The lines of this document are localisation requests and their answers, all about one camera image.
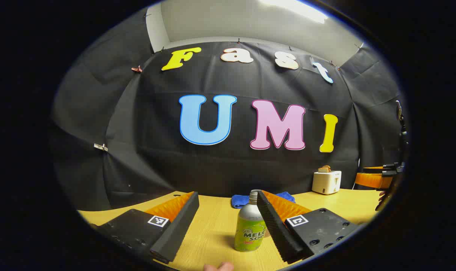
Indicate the black backdrop cloth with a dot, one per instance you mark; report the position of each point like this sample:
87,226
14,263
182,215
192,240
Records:
228,169

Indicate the silver green water bottle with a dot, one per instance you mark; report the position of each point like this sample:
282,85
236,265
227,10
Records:
248,226

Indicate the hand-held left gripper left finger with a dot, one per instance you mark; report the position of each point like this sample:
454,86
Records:
179,226

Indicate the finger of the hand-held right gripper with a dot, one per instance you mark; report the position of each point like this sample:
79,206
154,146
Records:
373,169
371,180

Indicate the white toaster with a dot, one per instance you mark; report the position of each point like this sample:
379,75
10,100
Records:
326,182

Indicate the white backdrop clip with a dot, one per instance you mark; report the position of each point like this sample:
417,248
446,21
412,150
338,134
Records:
100,147

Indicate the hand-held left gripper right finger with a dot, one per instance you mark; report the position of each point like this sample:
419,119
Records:
277,229

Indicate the copper backdrop clip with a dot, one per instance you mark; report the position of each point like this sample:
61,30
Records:
137,69

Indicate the blue folded towel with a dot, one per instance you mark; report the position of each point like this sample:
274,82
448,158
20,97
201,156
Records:
241,201

